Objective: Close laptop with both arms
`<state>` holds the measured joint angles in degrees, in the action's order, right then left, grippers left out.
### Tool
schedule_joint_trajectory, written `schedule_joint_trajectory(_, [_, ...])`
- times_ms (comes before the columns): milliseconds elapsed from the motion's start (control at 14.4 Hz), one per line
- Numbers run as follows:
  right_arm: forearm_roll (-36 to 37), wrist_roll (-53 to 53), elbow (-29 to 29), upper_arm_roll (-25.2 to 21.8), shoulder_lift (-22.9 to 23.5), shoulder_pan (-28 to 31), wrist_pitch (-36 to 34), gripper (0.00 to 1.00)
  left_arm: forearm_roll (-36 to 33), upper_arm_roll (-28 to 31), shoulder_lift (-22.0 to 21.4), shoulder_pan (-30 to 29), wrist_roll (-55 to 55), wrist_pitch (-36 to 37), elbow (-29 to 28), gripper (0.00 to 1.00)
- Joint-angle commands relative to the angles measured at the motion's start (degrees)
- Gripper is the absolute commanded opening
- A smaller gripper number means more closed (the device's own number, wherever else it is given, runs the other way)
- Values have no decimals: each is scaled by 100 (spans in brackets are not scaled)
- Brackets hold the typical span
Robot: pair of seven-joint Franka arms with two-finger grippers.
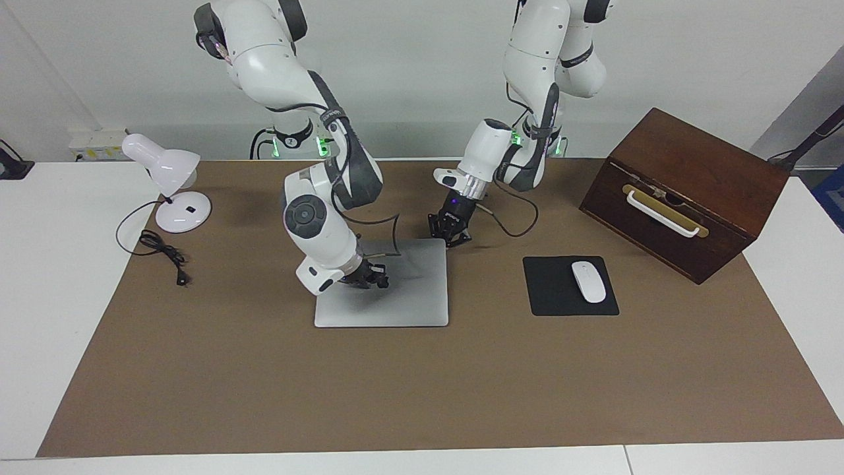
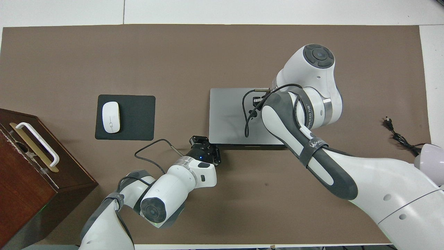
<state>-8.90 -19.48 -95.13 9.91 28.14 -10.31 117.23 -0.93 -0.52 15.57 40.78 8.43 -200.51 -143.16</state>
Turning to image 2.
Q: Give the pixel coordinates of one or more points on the white computer mouse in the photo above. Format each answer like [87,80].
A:
[111,117]

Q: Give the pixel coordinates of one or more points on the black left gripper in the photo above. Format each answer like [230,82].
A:
[201,154]

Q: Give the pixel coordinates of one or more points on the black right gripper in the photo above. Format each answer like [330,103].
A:
[259,101]

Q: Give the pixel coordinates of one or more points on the black mouse pad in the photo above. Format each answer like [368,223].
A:
[138,118]

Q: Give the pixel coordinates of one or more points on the brown table mat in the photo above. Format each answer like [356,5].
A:
[208,52]

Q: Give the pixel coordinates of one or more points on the silver grey laptop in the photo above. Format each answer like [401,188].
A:
[225,118]

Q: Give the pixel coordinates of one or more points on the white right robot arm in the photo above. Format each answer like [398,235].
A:
[381,180]

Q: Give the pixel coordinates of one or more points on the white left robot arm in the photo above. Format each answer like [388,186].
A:
[170,191]

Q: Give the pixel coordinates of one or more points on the dark brown wooden box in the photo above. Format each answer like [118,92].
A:
[31,194]

